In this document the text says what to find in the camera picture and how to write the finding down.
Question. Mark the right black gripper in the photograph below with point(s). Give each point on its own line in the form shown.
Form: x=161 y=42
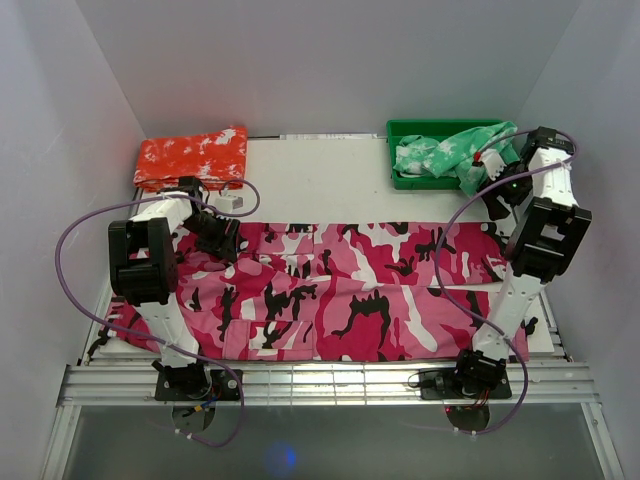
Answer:
x=496 y=209

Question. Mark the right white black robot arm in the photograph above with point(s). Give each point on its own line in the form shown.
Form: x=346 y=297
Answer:
x=541 y=247

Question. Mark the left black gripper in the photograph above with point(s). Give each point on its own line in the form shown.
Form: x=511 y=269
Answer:
x=221 y=246

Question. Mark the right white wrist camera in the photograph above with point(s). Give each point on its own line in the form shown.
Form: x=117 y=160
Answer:
x=491 y=162

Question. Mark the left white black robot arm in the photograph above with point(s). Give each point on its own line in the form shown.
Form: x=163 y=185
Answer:
x=144 y=270

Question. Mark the folded orange white trousers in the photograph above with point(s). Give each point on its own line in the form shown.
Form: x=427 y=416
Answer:
x=217 y=159

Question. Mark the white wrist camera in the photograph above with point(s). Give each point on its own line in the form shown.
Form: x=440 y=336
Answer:
x=228 y=203
x=491 y=162

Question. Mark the green tie-dye trousers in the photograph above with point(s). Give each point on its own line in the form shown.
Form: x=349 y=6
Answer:
x=450 y=155

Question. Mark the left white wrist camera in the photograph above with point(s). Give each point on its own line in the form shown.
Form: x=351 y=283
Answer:
x=228 y=203

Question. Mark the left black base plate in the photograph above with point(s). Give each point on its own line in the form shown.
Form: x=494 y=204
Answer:
x=220 y=384

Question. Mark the green plastic bin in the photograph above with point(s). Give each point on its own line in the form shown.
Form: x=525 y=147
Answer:
x=400 y=132

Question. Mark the pink camouflage trousers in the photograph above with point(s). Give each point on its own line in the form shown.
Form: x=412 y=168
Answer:
x=372 y=292

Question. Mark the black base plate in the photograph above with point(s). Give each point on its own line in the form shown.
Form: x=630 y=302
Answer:
x=445 y=384
x=220 y=384

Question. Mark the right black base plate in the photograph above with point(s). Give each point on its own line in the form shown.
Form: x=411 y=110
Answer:
x=445 y=384

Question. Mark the aluminium frame rail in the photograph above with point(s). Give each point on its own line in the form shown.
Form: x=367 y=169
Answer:
x=323 y=384

